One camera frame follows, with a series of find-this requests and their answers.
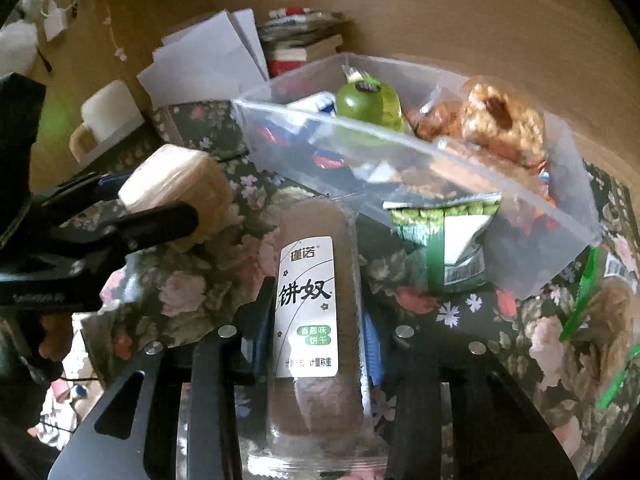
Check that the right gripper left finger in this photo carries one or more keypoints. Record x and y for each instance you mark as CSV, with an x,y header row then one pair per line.
x,y
236,354

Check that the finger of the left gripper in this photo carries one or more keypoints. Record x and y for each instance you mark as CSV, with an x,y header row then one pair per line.
x,y
39,253
65,200

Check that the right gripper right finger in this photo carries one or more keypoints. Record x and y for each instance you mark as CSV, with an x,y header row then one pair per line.
x,y
412,368

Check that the brown biscuit roll package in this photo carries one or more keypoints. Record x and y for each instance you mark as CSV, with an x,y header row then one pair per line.
x,y
319,415

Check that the beige rice cracker block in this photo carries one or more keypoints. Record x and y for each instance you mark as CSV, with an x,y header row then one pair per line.
x,y
176,174

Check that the clear bag with green zip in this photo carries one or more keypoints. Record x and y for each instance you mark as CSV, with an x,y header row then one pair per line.
x,y
606,317

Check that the clear bag of pastries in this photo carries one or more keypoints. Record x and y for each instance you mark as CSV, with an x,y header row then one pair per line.
x,y
485,115

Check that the green round snack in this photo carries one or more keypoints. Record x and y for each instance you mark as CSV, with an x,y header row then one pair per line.
x,y
370,100

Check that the blue white foil snack bag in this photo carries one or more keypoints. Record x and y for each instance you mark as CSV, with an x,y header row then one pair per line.
x,y
318,103

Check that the red snack packet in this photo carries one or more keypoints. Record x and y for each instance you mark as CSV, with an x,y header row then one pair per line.
x,y
300,140

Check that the person's left hand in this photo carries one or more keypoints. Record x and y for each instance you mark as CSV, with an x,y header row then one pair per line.
x,y
58,336

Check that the green pea snack packet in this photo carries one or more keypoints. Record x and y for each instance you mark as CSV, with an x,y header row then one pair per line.
x,y
448,239

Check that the floral dark green tablecloth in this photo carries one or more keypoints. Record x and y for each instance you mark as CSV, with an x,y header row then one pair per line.
x,y
559,433

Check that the white fluffy pompom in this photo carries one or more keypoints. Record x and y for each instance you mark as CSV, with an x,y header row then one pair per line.
x,y
18,48

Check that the clear plastic storage bin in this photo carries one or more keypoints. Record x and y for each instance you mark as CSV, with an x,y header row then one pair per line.
x,y
529,241

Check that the white paper sheets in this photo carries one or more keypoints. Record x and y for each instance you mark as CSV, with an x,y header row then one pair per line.
x,y
217,59

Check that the stack of books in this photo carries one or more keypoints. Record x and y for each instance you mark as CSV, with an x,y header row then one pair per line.
x,y
294,36

